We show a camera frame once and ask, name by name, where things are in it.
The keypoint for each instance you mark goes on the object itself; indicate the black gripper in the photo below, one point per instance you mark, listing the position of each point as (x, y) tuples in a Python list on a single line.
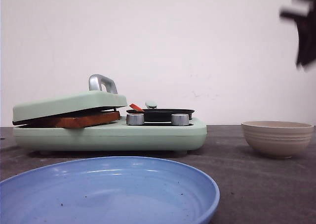
[(306, 27)]

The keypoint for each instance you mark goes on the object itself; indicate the beige ribbed bowl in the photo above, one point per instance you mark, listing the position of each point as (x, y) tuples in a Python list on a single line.
[(277, 139)]

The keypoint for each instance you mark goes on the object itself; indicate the pink cooked shrimp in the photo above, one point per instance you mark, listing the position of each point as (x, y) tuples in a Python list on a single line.
[(136, 107)]

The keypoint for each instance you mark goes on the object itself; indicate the mint green sandwich maker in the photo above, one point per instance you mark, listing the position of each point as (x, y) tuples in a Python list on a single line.
[(33, 131)]

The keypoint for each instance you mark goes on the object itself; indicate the bread slice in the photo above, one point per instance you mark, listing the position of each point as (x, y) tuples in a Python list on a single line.
[(85, 121)]

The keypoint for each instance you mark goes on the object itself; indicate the right silver knob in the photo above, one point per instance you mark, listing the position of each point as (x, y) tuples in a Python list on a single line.
[(180, 119)]

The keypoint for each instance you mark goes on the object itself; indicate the silver knob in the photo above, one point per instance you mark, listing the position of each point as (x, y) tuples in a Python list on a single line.
[(180, 119), (135, 119)]

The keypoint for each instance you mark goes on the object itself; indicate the black frying pan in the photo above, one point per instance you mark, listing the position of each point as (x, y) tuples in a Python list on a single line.
[(154, 114)]

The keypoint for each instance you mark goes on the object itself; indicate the left silver knob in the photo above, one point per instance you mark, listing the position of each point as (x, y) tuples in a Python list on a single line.
[(135, 119)]

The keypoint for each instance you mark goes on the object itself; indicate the blue plastic plate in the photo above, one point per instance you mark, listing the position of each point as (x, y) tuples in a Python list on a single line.
[(110, 190)]

